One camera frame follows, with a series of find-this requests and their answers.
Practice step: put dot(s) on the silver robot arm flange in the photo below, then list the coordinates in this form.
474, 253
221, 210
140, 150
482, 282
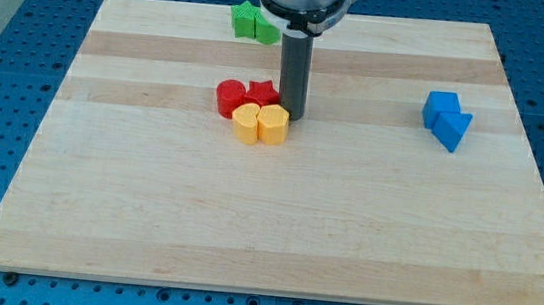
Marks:
304, 18

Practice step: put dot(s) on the blue cube block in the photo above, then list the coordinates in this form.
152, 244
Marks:
437, 103

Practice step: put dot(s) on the yellow pentagon block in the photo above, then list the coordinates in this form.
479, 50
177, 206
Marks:
273, 124

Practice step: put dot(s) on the yellow heart block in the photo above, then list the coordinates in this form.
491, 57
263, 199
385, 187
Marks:
245, 123

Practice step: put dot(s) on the red star block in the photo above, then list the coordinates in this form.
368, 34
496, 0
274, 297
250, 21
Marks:
262, 94

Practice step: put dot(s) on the red cylinder block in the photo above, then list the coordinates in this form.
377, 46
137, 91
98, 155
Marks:
230, 95

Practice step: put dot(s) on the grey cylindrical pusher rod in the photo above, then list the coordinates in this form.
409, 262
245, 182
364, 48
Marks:
295, 72

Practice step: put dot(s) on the green star block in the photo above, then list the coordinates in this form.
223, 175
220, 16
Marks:
243, 18

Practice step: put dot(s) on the light wooden board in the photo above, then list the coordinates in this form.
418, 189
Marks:
134, 177

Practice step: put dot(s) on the blue triangle block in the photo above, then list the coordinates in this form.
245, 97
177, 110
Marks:
449, 128

